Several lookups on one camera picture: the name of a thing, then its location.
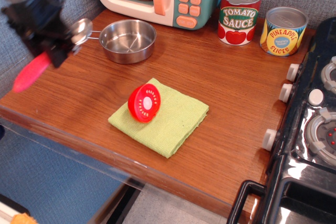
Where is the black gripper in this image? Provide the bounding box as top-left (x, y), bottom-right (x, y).
top-left (1, 0), bottom-right (75, 68)

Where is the green folded cloth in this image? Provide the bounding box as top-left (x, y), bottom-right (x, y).
top-left (108, 78), bottom-right (209, 158)

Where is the red handled metal spoon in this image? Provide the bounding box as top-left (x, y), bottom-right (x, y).
top-left (12, 18), bottom-right (93, 93)

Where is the orange fuzzy object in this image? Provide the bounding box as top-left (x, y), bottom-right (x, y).
top-left (10, 213), bottom-right (37, 224)

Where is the tomato sauce can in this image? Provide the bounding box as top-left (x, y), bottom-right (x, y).
top-left (217, 0), bottom-right (261, 46)

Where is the pineapple slices can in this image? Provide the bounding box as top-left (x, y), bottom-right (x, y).
top-left (260, 6), bottom-right (309, 57)

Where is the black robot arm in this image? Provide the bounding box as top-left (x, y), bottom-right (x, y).
top-left (1, 0), bottom-right (75, 68)

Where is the red toy tomato half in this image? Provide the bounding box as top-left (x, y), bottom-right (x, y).
top-left (128, 83), bottom-right (161, 123)

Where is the black toy stove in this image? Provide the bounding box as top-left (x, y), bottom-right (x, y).
top-left (227, 17), bottom-right (335, 223)

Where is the silver metal pan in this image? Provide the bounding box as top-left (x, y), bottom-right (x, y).
top-left (96, 19), bottom-right (156, 65)

